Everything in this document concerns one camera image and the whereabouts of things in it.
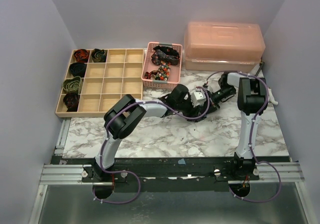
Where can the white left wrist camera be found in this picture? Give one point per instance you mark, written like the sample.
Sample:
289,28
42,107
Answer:
198,98

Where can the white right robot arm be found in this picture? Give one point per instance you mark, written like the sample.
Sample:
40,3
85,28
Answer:
252,100

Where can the olive green rolled tie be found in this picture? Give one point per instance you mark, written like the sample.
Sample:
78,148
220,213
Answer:
73,85

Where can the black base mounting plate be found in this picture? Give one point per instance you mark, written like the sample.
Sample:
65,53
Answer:
128,175

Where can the pink plastic basket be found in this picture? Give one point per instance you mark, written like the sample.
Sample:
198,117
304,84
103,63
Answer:
175,72

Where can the green dark rolled tie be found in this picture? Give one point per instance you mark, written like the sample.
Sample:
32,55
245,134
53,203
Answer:
99,55

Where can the wooden compartment tray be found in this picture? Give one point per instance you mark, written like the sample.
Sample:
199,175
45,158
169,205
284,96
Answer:
104,84

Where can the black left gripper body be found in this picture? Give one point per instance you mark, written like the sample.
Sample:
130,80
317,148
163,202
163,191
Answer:
186,106

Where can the red black rolled tie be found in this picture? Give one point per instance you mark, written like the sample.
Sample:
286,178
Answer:
81,55

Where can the colourful patterned tie in basket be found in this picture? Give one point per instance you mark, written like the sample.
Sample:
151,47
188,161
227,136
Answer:
161,74

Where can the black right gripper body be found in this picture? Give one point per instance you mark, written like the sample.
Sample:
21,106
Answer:
215,97

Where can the aluminium rail frame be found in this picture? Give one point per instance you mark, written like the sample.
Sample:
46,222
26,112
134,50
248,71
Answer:
271,170

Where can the navy rolled tie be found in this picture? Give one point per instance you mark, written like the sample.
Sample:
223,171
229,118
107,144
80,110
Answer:
78,69

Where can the dark floral tie in basket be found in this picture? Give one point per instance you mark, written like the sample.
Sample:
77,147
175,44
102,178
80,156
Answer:
165,54

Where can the navy floral tie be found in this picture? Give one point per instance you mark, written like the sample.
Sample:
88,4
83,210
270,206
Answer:
201,113

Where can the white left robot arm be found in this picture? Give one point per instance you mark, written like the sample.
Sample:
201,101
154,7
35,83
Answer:
121,120

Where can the pink translucent storage box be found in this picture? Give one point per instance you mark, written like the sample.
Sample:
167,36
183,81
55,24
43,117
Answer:
222,46

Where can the dark red rolled tie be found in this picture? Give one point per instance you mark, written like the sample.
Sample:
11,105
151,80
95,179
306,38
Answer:
71,101

